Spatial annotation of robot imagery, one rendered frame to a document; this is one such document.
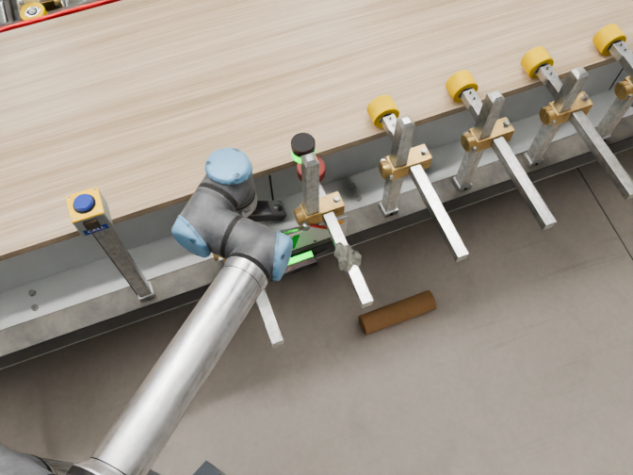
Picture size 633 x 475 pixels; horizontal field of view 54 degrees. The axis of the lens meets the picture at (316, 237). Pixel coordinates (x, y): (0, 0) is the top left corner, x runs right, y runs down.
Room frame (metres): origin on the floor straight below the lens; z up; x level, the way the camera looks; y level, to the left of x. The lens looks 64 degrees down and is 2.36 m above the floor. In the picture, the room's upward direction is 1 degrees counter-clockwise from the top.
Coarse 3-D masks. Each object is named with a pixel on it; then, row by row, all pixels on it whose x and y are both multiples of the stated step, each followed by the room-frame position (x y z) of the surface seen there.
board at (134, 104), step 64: (128, 0) 1.59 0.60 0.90; (192, 0) 1.59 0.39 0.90; (256, 0) 1.59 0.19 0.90; (320, 0) 1.58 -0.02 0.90; (384, 0) 1.58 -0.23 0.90; (448, 0) 1.58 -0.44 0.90; (512, 0) 1.57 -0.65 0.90; (576, 0) 1.57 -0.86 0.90; (0, 64) 1.33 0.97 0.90; (64, 64) 1.33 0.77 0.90; (128, 64) 1.32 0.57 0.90; (192, 64) 1.32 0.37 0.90; (256, 64) 1.32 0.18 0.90; (320, 64) 1.31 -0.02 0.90; (384, 64) 1.31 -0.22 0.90; (448, 64) 1.31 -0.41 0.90; (512, 64) 1.30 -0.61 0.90; (576, 64) 1.30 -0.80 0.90; (0, 128) 1.09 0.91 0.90; (64, 128) 1.08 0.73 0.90; (128, 128) 1.08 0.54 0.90; (192, 128) 1.08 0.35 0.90; (256, 128) 1.08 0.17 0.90; (320, 128) 1.07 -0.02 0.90; (0, 192) 0.87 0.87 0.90; (64, 192) 0.87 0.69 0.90; (128, 192) 0.87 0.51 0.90; (192, 192) 0.86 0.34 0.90; (0, 256) 0.68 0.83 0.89
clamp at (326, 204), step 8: (336, 192) 0.88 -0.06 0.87; (320, 200) 0.85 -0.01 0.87; (328, 200) 0.85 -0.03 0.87; (296, 208) 0.83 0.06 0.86; (320, 208) 0.82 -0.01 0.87; (328, 208) 0.82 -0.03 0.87; (336, 208) 0.83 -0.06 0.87; (344, 208) 0.83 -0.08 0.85; (296, 216) 0.81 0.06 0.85; (304, 216) 0.80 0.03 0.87; (312, 216) 0.80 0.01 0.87; (320, 216) 0.81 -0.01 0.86; (336, 216) 0.83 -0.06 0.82
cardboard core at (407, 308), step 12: (408, 300) 0.85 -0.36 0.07; (420, 300) 0.85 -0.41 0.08; (432, 300) 0.85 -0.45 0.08; (372, 312) 0.80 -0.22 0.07; (384, 312) 0.80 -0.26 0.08; (396, 312) 0.80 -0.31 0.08; (408, 312) 0.80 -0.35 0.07; (420, 312) 0.81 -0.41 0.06; (360, 324) 0.78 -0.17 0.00; (372, 324) 0.75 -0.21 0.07; (384, 324) 0.76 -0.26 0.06
